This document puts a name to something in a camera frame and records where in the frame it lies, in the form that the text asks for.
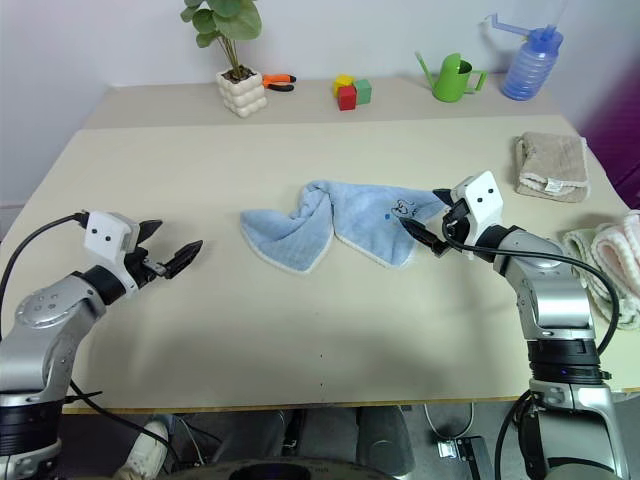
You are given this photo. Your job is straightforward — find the white sneaker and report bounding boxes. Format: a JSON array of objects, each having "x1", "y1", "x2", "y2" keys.
[{"x1": 111, "y1": 419, "x2": 172, "y2": 480}]

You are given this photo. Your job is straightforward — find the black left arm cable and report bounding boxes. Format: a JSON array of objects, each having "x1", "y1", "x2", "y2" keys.
[{"x1": 0, "y1": 212, "x2": 90, "y2": 321}]

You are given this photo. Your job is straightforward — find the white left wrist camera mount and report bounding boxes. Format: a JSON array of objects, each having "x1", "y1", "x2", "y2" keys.
[{"x1": 82, "y1": 210, "x2": 143, "y2": 292}]

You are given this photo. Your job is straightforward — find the black metal foot pedal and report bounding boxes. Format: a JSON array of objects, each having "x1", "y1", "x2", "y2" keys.
[{"x1": 433, "y1": 433, "x2": 495, "y2": 475}]

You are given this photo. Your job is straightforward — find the grey trouser leg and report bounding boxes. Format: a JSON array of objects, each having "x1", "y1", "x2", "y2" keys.
[{"x1": 167, "y1": 408, "x2": 307, "y2": 464}]

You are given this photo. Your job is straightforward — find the folded beige towel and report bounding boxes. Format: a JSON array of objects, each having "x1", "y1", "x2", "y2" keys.
[{"x1": 513, "y1": 131, "x2": 593, "y2": 204}]

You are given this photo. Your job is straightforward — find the red wooden cube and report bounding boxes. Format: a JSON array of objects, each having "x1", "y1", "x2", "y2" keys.
[{"x1": 337, "y1": 84, "x2": 359, "y2": 112}]

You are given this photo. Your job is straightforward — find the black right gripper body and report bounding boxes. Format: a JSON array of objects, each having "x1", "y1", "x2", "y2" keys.
[{"x1": 441, "y1": 198, "x2": 477, "y2": 247}]

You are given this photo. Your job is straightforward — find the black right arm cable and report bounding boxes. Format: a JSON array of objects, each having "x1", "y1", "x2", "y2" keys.
[{"x1": 441, "y1": 219, "x2": 624, "y2": 357}]

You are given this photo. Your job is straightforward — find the grey pedal cable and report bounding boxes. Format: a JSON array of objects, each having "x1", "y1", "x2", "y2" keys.
[{"x1": 423, "y1": 401, "x2": 477, "y2": 444}]

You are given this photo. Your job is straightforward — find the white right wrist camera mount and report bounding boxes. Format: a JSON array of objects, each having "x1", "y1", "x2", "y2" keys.
[{"x1": 448, "y1": 170, "x2": 504, "y2": 262}]

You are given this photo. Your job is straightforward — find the blue ribbed spray bottle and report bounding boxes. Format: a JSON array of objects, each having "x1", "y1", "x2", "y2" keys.
[{"x1": 481, "y1": 13, "x2": 565, "y2": 100}]

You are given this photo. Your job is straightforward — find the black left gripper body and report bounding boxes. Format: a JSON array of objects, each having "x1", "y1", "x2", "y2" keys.
[{"x1": 129, "y1": 246, "x2": 170, "y2": 290}]

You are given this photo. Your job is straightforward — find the black right shoulder cable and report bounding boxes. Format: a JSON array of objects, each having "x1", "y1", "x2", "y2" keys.
[{"x1": 493, "y1": 388, "x2": 549, "y2": 480}]

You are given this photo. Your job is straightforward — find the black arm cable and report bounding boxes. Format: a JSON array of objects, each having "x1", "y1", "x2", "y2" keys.
[
  {"x1": 441, "y1": 219, "x2": 624, "y2": 357},
  {"x1": 0, "y1": 212, "x2": 90, "y2": 321}
]

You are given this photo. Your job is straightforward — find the folded cream towel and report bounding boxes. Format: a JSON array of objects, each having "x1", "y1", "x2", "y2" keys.
[{"x1": 561, "y1": 221, "x2": 640, "y2": 332}]

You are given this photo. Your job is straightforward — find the white bubble plant pot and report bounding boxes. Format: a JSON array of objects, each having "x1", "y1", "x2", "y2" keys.
[{"x1": 215, "y1": 64, "x2": 269, "y2": 120}]

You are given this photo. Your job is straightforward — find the black cable under table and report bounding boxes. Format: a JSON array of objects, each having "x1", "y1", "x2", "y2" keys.
[{"x1": 62, "y1": 379, "x2": 182, "y2": 469}]

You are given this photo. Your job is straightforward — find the green watering can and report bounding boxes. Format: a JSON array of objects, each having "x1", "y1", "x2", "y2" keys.
[{"x1": 414, "y1": 50, "x2": 489, "y2": 104}]

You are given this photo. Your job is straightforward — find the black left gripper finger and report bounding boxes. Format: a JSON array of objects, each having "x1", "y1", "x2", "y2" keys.
[
  {"x1": 164, "y1": 239, "x2": 205, "y2": 279},
  {"x1": 137, "y1": 218, "x2": 164, "y2": 247}
]

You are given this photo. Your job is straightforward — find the purple panel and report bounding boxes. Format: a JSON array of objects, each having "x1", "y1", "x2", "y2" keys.
[{"x1": 578, "y1": 74, "x2": 640, "y2": 212}]

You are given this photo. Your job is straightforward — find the light blue towel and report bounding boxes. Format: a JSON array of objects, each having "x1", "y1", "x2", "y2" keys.
[{"x1": 239, "y1": 179, "x2": 446, "y2": 276}]

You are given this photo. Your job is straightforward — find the green leafy plant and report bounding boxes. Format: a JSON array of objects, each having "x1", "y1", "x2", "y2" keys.
[{"x1": 180, "y1": 0, "x2": 264, "y2": 81}]

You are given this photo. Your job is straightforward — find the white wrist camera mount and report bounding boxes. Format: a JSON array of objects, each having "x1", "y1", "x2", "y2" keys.
[
  {"x1": 82, "y1": 210, "x2": 143, "y2": 292},
  {"x1": 448, "y1": 170, "x2": 504, "y2": 262}
]

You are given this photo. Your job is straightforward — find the dark rounded robot body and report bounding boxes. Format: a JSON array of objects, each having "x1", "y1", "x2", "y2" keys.
[{"x1": 167, "y1": 452, "x2": 404, "y2": 480}]

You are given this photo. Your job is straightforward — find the orange handled pliers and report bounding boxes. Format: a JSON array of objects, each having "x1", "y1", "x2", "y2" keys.
[{"x1": 261, "y1": 72, "x2": 298, "y2": 93}]

